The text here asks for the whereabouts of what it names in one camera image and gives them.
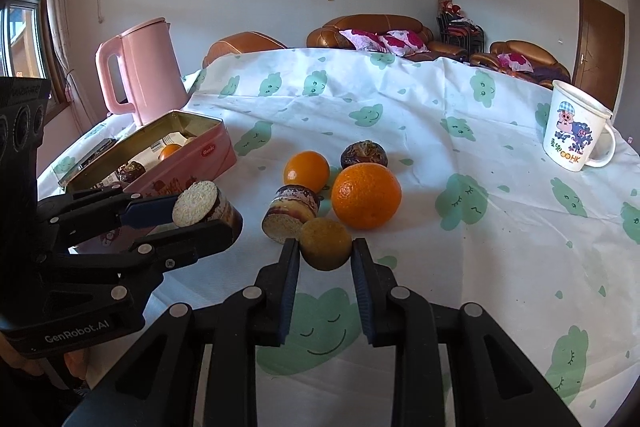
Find pink floral pillow left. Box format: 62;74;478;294
340;29;387;53

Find pink floral pillow right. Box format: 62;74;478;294
378;30;428;57

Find brown wooden door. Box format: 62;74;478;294
573;0;625;110

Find white cartoon mug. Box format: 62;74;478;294
542;80;615;172

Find layered cake roll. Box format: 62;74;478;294
262;184;320;244

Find pink floral armchair pillow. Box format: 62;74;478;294
497;52;534;74

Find dark chocolate round cake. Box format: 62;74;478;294
115;160;146;184

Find dark round pastry back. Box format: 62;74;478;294
341;140;388;169

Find stacked dark chairs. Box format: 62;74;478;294
436;1;485;54

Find small brown longan fruit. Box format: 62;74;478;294
299;218;352;271

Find small orange back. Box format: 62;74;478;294
283;150;330;193

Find brown leather armchair sofa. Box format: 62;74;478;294
470;40;572;89

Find layered cake white top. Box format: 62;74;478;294
171;181;243;242

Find large orange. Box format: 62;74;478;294
331;162;402;230

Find small orange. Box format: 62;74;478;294
283;150;330;193
158;143;182;161

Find pink electric kettle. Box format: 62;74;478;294
96;17;188;126

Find pink metal tin box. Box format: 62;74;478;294
61;110;242;254

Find window with frame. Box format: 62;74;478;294
1;0;48;78

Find brown leather long sofa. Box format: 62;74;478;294
306;14;468;62

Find brown leather chair back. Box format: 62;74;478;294
202;31;285;68

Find beige curtain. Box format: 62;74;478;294
46;0;96;132

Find printed paper in tin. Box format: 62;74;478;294
94;132;195;187

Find small orange front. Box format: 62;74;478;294
158;143;182;161

